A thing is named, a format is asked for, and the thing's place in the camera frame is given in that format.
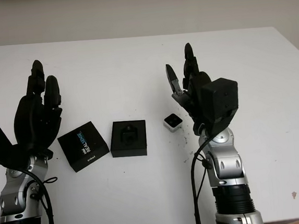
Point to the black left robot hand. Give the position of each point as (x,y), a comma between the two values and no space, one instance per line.
(32,119)

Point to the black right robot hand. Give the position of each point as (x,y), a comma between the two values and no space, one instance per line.
(194,97)

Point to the small silver depth camera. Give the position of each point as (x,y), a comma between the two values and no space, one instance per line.
(172,122)

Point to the black RealSense box lid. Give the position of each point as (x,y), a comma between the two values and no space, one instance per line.
(81,146)

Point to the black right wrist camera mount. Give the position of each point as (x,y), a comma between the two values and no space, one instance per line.
(220,98)

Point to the black camera box base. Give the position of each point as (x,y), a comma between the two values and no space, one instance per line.
(129,148)

